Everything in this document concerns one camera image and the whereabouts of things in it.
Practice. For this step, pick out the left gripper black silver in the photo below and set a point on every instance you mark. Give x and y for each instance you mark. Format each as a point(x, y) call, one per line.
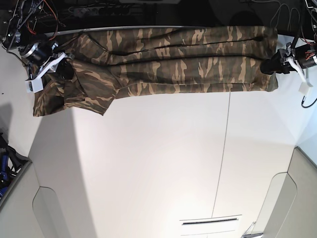
point(304, 56)

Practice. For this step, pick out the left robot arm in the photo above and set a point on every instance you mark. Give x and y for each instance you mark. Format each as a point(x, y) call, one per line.
point(307, 30)

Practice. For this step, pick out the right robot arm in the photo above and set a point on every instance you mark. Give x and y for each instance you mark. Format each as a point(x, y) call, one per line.
point(31, 27)

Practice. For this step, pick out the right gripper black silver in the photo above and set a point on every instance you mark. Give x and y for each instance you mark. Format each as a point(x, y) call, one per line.
point(41, 53)

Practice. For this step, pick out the black power strip background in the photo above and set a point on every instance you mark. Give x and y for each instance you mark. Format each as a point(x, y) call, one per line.
point(99, 10)

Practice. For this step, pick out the blue items in bin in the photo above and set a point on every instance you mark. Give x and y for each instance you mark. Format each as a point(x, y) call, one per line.
point(6, 177)

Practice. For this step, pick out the camouflage T-shirt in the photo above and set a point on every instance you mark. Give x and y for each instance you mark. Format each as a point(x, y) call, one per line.
point(114, 64)

